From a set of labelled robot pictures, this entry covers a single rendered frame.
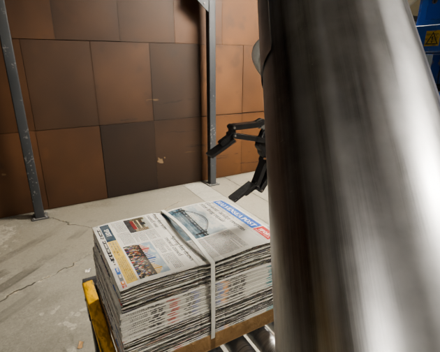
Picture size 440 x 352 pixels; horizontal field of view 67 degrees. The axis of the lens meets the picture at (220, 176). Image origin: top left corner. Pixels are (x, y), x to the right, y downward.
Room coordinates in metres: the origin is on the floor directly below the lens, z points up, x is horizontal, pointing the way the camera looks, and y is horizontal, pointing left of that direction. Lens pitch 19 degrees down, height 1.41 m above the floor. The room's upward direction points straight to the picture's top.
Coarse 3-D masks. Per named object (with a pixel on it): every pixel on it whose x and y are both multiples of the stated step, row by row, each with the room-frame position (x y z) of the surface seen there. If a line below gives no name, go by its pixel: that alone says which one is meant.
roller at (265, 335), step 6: (258, 330) 0.64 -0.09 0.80; (264, 330) 0.64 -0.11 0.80; (252, 336) 0.64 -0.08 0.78; (258, 336) 0.63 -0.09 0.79; (264, 336) 0.62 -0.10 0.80; (270, 336) 0.62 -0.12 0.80; (258, 342) 0.62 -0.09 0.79; (264, 342) 0.61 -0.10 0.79; (270, 342) 0.60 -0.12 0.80; (258, 348) 0.61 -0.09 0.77; (264, 348) 0.60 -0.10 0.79; (270, 348) 0.59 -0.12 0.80
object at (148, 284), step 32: (128, 224) 0.74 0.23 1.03; (160, 224) 0.74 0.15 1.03; (96, 256) 0.69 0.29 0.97; (128, 256) 0.59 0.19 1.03; (160, 256) 0.60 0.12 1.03; (128, 288) 0.50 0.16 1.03; (160, 288) 0.53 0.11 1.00; (192, 288) 0.56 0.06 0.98; (128, 320) 0.50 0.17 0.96; (160, 320) 0.52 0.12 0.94; (192, 320) 0.55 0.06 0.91
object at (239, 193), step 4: (244, 184) 0.80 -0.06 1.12; (248, 184) 0.79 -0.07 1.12; (252, 184) 0.78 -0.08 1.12; (240, 188) 0.79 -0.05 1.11; (244, 188) 0.78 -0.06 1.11; (248, 188) 0.78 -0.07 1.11; (252, 188) 0.78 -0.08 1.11; (236, 192) 0.78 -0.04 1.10; (240, 192) 0.77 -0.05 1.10; (244, 192) 0.77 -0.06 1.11; (248, 192) 0.77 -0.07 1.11; (228, 196) 0.77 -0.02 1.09; (232, 196) 0.77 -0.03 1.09; (236, 196) 0.76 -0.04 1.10; (240, 196) 0.76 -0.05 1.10; (232, 200) 0.76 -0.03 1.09; (236, 200) 0.75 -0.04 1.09
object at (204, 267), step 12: (156, 216) 0.79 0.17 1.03; (180, 216) 0.79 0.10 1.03; (168, 228) 0.72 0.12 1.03; (180, 228) 0.72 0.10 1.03; (192, 228) 0.72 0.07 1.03; (180, 240) 0.67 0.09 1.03; (204, 240) 0.67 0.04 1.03; (192, 252) 0.62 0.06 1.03; (216, 252) 0.62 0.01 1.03; (204, 264) 0.58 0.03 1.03; (216, 264) 0.59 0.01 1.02; (204, 276) 0.58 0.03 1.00; (216, 276) 0.59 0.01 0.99; (204, 288) 0.58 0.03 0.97; (216, 288) 0.59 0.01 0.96; (204, 300) 0.57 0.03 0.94; (216, 300) 0.59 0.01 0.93; (204, 312) 0.57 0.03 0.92; (216, 312) 0.58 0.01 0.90; (204, 324) 0.57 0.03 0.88; (216, 324) 0.58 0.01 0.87; (204, 336) 0.57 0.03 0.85
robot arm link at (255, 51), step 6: (408, 0) 0.50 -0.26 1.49; (414, 0) 0.51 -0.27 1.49; (258, 42) 0.95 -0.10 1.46; (258, 48) 0.94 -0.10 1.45; (252, 54) 0.96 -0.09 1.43; (258, 54) 0.94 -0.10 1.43; (252, 60) 0.98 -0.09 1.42; (258, 60) 0.94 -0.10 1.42; (258, 66) 0.94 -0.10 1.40; (258, 72) 0.96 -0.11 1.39
